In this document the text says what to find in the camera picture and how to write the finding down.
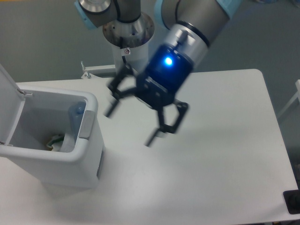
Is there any black cable on pedestal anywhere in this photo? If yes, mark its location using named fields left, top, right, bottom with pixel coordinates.
left=119, top=36, right=128, bottom=68

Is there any green white trash in can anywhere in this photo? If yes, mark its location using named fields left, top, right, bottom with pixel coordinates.
left=46, top=134, right=64, bottom=151

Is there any clear plastic water bottle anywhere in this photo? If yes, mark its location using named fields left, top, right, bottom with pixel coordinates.
left=68, top=101, right=86, bottom=142

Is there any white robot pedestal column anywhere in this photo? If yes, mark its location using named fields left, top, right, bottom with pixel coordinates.
left=102, top=12, right=155, bottom=75

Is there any white pedestal base frame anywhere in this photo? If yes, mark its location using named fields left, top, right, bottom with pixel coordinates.
left=81, top=61, right=117, bottom=79

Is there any white open trash can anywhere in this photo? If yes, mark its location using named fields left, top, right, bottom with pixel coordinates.
left=0, top=68, right=104, bottom=188

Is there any silver plastic wrapper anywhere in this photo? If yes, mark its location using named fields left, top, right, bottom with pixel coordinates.
left=60, top=133, right=75, bottom=153

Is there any black device at table edge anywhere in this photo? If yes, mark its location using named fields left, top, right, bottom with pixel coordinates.
left=283, top=189, right=300, bottom=215

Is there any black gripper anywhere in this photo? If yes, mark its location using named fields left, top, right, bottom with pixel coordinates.
left=105, top=31, right=194, bottom=147

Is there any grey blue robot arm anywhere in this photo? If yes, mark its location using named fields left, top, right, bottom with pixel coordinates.
left=74, top=0, right=241, bottom=146

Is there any white frame at right edge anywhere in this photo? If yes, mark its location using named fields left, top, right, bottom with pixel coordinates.
left=277, top=80, right=300, bottom=123

